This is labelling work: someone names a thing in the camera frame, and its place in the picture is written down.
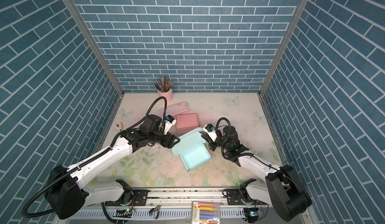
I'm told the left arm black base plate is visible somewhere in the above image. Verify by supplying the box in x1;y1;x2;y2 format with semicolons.
104;189;148;207

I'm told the small white pencil sharpener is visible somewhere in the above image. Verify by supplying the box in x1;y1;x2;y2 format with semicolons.
115;122;123;132

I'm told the pink paper box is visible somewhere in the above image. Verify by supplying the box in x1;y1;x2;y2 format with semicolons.
175;113;199;131

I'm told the black metal clip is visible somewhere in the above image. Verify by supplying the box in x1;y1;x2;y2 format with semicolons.
149;205;161;220

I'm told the right small circuit board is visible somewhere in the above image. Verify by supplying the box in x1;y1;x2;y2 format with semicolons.
243;208;260;224

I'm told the aluminium front rail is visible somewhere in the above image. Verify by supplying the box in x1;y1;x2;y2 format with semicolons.
60;186;310;210

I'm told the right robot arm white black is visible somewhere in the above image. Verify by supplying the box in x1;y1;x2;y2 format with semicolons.
200;124;312;222

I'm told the wrist white camera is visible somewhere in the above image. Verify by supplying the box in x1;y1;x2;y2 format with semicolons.
163;115;176;135
203;124;218;142

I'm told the pack of coloured markers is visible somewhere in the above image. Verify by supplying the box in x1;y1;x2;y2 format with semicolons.
190;202;221;224

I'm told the small circuit board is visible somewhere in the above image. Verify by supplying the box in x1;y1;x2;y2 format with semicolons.
243;208;260;224
113;209;135;219

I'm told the light blue paper box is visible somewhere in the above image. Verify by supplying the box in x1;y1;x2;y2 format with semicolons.
172;128;212;172

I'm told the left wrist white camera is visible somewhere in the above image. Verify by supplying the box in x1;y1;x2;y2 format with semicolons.
163;115;176;135

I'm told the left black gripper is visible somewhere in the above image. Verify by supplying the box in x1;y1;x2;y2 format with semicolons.
147;127;182;148

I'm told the left small circuit board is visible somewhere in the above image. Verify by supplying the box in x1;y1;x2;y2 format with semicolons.
113;209;135;219

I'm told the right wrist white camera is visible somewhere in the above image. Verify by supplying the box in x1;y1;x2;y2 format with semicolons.
203;124;218;142

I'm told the bundle of coloured pencils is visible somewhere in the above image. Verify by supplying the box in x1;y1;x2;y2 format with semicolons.
154;76;173;93

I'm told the pink pencil case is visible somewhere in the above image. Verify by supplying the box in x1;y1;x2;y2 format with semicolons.
166;102;189;117

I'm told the pink pencil cup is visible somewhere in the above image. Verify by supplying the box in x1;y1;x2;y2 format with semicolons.
158;89;173;103

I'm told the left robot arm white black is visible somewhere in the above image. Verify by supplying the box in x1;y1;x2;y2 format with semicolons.
44;115;179;220

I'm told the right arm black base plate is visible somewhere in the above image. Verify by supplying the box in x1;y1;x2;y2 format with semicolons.
222;188;256;206

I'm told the left black corrugated cable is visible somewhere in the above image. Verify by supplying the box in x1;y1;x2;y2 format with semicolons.
20;96;168;219

